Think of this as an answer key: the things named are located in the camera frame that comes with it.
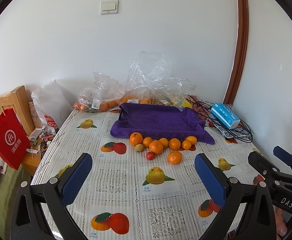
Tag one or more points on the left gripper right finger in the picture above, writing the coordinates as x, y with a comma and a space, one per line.
258, 219

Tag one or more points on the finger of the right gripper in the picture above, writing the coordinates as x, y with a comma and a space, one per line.
264, 167
283, 155

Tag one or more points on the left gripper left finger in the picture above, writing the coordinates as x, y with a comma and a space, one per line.
28, 219

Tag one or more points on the small orange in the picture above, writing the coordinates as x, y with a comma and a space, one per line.
186, 145
165, 142
147, 141
192, 140

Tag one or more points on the large orange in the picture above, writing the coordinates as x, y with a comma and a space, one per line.
175, 157
156, 147

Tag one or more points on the small yellow-green fruit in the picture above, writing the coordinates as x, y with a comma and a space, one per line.
139, 148

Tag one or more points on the orange with stem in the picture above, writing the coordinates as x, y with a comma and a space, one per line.
136, 138

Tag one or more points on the small red apple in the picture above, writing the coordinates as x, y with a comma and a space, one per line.
150, 156

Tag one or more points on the bag of red fruits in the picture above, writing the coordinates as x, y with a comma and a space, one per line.
202, 108

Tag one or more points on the person's right hand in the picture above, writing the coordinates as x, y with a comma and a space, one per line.
281, 228

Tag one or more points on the blue tissue pack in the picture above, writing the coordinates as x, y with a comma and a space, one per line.
225, 115

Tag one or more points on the red paper shopping bag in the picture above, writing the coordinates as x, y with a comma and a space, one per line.
13, 139

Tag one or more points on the fruit print tablecloth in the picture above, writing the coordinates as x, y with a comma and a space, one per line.
126, 196

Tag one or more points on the white plastic bag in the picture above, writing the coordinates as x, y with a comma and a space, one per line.
51, 105

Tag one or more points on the wooden chair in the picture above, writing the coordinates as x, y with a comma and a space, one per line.
18, 100

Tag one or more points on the yellow snack package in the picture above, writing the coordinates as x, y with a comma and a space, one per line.
181, 103

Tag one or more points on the left clear plastic fruit bag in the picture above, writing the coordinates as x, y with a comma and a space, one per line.
104, 94

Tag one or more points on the purple towel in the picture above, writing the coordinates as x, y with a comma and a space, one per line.
159, 121

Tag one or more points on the large clear plastic fruit bag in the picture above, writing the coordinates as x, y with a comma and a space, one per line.
150, 81

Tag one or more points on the brown wooden door frame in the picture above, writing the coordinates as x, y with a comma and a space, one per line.
240, 51

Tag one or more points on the white wall switch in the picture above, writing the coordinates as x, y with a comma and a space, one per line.
109, 7

